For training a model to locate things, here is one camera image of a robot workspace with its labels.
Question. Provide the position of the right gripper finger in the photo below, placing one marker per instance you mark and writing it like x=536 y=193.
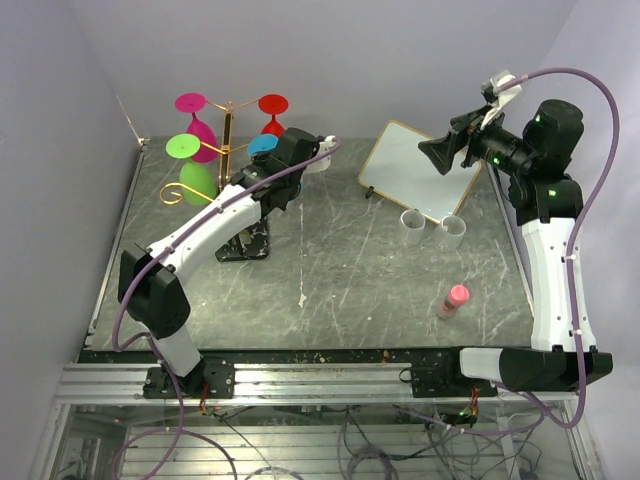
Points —
x=441 y=151
x=469 y=123

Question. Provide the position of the small pink bottle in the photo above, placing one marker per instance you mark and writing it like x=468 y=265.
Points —
x=457 y=296

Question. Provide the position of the aluminium frame rail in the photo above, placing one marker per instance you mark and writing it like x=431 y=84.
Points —
x=255 y=384

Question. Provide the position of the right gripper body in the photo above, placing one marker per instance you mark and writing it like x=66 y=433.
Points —
x=498 y=145

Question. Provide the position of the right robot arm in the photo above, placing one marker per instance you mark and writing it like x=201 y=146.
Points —
x=563 y=354

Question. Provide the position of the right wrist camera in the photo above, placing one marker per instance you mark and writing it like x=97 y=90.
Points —
x=497 y=96

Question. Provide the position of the red plastic wine glass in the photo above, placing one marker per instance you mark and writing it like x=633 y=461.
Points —
x=273 y=105

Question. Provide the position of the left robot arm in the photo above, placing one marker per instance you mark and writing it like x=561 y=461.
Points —
x=152 y=279

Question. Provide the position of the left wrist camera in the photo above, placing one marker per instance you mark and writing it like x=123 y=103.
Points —
x=325 y=147

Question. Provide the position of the blue plastic wine glass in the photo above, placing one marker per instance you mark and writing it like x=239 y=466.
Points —
x=262 y=143

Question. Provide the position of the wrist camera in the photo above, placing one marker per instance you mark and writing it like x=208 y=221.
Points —
x=325 y=147
x=497 y=96

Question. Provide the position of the clear glass cup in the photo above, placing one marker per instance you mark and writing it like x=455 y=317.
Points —
x=411 y=227
x=450 y=232

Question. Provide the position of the gold framed whiteboard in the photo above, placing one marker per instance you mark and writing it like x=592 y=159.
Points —
x=398 y=171

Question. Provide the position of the pink plastic wine glass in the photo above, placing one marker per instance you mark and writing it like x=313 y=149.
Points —
x=192 y=103

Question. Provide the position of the gold wine glass rack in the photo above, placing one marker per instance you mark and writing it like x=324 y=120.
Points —
x=251 y=243

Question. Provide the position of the green plastic wine glass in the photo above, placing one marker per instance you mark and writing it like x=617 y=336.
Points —
x=199 y=187

